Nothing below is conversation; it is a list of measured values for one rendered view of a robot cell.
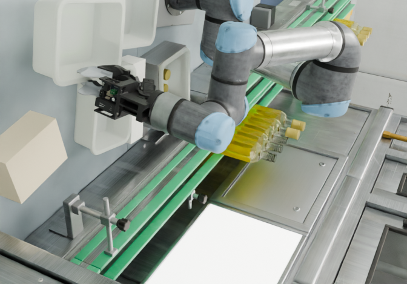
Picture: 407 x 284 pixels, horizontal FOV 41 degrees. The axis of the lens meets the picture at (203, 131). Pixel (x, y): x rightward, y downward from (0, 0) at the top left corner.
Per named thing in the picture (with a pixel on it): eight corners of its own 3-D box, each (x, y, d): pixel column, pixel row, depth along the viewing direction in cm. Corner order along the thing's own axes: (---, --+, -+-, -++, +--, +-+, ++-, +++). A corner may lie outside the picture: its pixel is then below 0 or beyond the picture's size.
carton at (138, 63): (113, 138, 158) (131, 143, 156) (115, 59, 149) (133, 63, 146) (125, 131, 163) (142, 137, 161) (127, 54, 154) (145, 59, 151)
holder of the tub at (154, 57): (138, 139, 172) (160, 146, 169) (134, 59, 158) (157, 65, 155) (166, 115, 185) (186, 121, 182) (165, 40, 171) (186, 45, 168)
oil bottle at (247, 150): (199, 148, 184) (257, 166, 176) (199, 134, 181) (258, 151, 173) (206, 140, 189) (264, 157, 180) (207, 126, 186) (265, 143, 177)
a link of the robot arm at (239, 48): (381, 21, 131) (247, 34, 98) (368, 65, 135) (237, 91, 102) (340, 9, 138) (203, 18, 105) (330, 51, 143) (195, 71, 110)
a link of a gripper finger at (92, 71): (65, 61, 110) (101, 77, 107) (83, 57, 115) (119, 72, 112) (62, 75, 111) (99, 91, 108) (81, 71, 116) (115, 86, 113)
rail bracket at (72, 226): (49, 235, 136) (124, 266, 128) (40, 181, 128) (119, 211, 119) (62, 224, 140) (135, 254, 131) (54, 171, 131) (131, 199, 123)
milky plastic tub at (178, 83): (138, 125, 169) (163, 132, 166) (135, 59, 157) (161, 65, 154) (167, 102, 182) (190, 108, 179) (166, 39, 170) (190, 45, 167)
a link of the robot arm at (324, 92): (225, 11, 171) (370, 65, 135) (218, 56, 177) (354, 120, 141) (196, 11, 164) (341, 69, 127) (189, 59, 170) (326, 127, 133)
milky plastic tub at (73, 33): (23, -10, 103) (59, -3, 100) (95, -9, 123) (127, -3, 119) (20, 79, 108) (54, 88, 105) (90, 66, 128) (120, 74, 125)
